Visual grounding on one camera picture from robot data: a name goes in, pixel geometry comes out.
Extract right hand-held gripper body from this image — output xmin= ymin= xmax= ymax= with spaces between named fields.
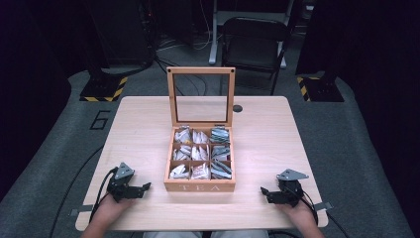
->
xmin=275 ymin=168 xmax=305 ymax=208

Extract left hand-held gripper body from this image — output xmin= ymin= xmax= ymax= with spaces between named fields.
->
xmin=106 ymin=162 xmax=144 ymax=203

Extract person's left hand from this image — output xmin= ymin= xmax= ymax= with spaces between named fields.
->
xmin=93 ymin=193 xmax=134 ymax=229

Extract person's right hand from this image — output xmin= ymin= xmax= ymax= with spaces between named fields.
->
xmin=276 ymin=199 xmax=319 ymax=230

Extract person's light trousers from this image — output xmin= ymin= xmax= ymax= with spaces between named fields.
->
xmin=142 ymin=229 xmax=270 ymax=238

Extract wooden tea box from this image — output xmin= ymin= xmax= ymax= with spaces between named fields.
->
xmin=163 ymin=66 xmax=237 ymax=193

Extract pile of white tea bags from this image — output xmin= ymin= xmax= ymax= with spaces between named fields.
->
xmin=169 ymin=127 xmax=211 ymax=180

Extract pile of blue-grey tea bags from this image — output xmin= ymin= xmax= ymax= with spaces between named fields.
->
xmin=209 ymin=127 xmax=233 ymax=180

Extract black stand base hazard stripes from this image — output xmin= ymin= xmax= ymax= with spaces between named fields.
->
xmin=79 ymin=67 xmax=129 ymax=103
xmin=295 ymin=72 xmax=345 ymax=103

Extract black curtain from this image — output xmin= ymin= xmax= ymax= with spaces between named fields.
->
xmin=294 ymin=0 xmax=420 ymax=229
xmin=0 ymin=0 xmax=110 ymax=202

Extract black folding chair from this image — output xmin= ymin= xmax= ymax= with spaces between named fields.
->
xmin=220 ymin=17 xmax=289 ymax=96

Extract dark equipment cabinet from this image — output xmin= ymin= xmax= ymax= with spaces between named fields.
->
xmin=86 ymin=0 xmax=156 ymax=68

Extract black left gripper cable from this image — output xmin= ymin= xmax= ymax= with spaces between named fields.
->
xmin=88 ymin=167 xmax=119 ymax=224

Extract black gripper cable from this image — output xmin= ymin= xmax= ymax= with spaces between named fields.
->
xmin=88 ymin=167 xmax=119 ymax=224
xmin=298 ymin=188 xmax=351 ymax=238

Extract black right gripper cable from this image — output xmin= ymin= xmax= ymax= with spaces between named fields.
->
xmin=298 ymin=188 xmax=351 ymax=238

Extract black floor cable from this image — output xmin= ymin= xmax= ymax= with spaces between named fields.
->
xmin=49 ymin=145 xmax=105 ymax=238

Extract bundle of floor cables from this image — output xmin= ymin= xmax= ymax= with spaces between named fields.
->
xmin=154 ymin=31 xmax=214 ymax=54

